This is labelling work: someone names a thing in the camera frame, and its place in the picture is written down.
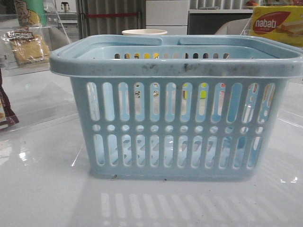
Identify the green tissue pack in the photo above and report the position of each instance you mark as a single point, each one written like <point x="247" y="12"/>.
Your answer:
<point x="30" y="12"/>

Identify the clear acrylic right display shelf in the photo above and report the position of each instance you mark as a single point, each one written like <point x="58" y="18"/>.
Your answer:
<point x="290" y="33"/>

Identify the maroon cracker snack packet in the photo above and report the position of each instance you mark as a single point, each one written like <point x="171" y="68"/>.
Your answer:
<point x="7" y="116"/>

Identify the clear acrylic left display shelf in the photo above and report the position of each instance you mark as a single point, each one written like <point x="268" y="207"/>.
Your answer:
<point x="53" y="34"/>

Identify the yellow nabati wafer box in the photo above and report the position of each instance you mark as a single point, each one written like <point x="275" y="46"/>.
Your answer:
<point x="281" y="13"/>

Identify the light blue plastic basket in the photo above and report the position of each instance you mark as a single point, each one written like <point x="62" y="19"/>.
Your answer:
<point x="177" y="107"/>

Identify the popcorn paper cup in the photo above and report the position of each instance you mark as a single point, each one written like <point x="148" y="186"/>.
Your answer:
<point x="144" y="32"/>

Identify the clear acrylic display shelf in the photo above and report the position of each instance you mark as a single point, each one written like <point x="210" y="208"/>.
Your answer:
<point x="290" y="33"/>
<point x="53" y="34"/>

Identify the packaged bread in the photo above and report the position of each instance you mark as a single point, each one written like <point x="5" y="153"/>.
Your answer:
<point x="27" y="47"/>

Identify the white cabinet in background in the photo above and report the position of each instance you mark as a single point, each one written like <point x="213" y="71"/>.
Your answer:
<point x="168" y="15"/>

